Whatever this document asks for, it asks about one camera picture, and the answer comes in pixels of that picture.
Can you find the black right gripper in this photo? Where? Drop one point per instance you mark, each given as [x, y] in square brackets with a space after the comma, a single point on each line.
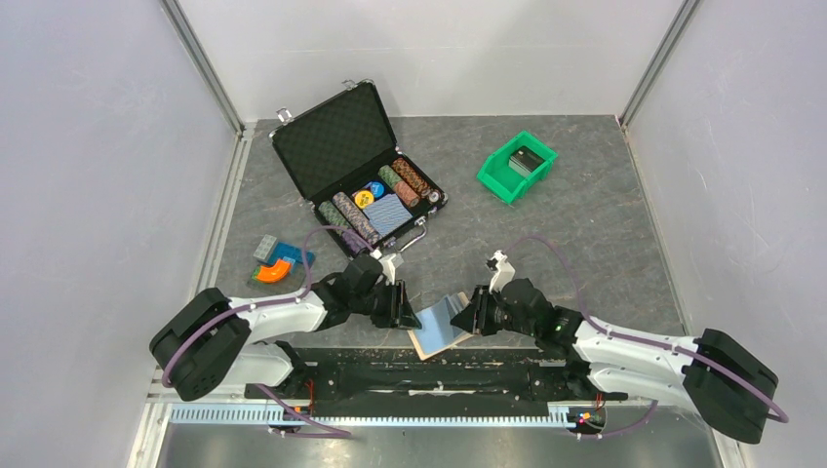
[465, 319]

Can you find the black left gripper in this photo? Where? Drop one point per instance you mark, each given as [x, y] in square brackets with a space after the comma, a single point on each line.
[407, 318]

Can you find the beige card holder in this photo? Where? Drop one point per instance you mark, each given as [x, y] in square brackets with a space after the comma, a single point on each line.
[437, 334]

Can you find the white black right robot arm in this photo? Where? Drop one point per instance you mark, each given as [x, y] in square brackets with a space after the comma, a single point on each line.
[711, 375]

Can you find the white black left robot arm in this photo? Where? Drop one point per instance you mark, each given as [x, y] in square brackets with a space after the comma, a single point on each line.
[218, 340]

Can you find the blue patterned playing card deck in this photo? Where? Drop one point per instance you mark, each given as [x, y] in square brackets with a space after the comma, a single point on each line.
[387, 214]

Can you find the purple chip stack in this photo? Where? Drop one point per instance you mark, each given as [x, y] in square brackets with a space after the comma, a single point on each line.
[354, 243]

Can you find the yellow big blind button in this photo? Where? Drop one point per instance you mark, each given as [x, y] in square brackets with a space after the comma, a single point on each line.
[363, 198]

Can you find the green blue chip row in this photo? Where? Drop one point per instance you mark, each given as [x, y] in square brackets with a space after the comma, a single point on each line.
[333, 217]

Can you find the blue small blind button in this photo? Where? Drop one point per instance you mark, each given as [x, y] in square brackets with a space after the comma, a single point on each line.
[377, 189]

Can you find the blue toy brick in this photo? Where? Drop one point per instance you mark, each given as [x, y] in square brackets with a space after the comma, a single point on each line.
[289, 253]

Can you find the orange black chip row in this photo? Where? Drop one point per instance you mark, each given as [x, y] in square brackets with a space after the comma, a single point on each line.
[416, 181]

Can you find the orange blue chip row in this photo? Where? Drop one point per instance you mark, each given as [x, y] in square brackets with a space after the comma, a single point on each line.
[356, 218]

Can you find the green red chip row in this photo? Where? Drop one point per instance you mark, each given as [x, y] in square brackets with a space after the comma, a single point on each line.
[404, 192]

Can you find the green plastic bin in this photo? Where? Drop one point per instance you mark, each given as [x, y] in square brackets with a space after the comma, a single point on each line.
[504, 183]

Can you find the orange curved toy piece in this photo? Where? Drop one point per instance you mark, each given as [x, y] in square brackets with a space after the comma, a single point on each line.
[278, 271]

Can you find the grey toy brick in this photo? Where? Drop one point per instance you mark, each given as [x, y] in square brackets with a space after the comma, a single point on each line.
[265, 249]

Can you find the black poker chip case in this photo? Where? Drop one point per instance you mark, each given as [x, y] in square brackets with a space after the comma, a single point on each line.
[339, 145]

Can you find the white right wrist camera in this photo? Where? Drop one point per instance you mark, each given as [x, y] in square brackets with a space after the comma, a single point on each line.
[502, 271]

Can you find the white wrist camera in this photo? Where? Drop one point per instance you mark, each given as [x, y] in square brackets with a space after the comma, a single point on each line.
[390, 263]
[502, 271]

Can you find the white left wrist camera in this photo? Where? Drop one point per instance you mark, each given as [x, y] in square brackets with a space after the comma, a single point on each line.
[390, 263]

